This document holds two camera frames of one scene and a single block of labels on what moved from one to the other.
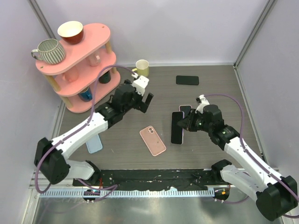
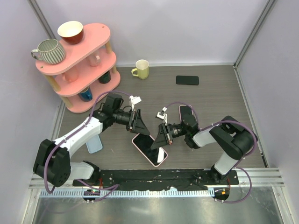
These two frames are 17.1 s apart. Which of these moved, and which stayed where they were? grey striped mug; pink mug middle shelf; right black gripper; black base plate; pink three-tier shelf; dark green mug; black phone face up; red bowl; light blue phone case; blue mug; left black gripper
Moved: right black gripper; black phone face up; left black gripper
Stayed: pink three-tier shelf; light blue phone case; grey striped mug; black base plate; blue mug; dark green mug; red bowl; pink mug middle shelf
